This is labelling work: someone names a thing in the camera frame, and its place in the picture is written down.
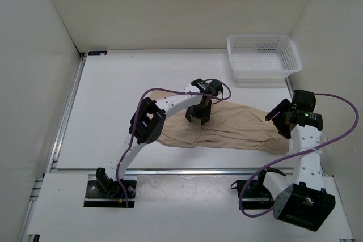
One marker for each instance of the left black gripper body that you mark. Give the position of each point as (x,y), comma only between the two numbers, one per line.
(199,110)

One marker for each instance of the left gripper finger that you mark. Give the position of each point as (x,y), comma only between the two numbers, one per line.
(205,120)
(189,117)

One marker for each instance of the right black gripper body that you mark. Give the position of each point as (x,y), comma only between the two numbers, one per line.
(280,123)

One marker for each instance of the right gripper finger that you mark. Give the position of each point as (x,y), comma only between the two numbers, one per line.
(285,133)
(282,107)

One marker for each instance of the beige trousers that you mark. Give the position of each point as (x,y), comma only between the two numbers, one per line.
(231,125)

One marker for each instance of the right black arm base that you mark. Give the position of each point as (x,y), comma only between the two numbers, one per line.
(257,196)

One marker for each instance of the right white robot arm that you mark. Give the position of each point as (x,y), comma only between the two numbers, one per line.
(301,200)

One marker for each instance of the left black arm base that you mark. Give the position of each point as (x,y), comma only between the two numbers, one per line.
(95,196)

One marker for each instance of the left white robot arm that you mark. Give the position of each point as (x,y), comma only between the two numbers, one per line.
(148,121)

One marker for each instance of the white plastic basket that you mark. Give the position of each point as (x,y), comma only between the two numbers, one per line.
(262,56)

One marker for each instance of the black corner bracket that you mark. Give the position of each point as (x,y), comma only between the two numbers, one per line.
(97,53)

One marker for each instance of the aluminium rail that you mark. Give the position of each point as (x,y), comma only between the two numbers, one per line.
(182,194)

